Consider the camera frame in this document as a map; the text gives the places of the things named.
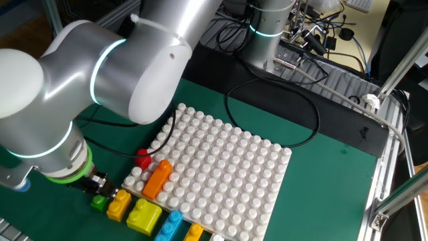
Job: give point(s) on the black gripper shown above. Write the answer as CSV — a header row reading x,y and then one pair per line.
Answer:
x,y
88,184

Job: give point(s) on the green two-stud block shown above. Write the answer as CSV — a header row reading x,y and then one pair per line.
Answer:
x,y
99,203

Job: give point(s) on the small red block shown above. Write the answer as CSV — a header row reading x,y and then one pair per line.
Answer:
x,y
143,160

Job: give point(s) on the orange curved block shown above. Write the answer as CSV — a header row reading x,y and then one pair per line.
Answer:
x,y
156,180

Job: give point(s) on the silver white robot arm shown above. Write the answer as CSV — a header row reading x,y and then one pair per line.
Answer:
x,y
100,73

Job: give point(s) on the orange-yellow two-stud block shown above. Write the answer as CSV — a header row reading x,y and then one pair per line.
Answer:
x,y
118,205

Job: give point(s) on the lime yellow sloped block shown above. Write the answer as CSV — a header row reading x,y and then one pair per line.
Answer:
x,y
144,217

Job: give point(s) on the blue three-stud block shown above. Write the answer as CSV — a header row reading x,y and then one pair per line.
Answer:
x,y
168,226

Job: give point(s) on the orange-yellow four-stud block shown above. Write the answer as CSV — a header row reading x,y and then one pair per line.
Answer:
x,y
194,232

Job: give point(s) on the white studded baseplate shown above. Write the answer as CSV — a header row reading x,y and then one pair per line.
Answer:
x,y
220,180

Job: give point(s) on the white four-stud block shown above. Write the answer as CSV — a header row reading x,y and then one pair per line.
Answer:
x,y
217,238

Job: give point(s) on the green table mat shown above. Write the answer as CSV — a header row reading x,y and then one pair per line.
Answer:
x,y
317,187

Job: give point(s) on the black base mat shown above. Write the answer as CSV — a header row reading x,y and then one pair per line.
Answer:
x,y
334,124

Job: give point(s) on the aluminium slotted table deck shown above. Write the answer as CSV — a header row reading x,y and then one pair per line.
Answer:
x,y
384,167

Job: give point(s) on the white crumpled tape wad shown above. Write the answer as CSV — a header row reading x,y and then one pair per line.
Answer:
x,y
371,101

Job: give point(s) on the black round puck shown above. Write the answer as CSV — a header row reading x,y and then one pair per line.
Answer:
x,y
346,34

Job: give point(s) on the black office chair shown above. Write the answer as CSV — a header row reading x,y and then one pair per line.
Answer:
x,y
394,40

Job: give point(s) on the aluminium frame post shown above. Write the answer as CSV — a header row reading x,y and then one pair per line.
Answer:
x,y
51,16
401,197
404,60

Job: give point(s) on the black cylindrical camera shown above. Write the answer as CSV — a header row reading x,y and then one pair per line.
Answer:
x,y
312,41

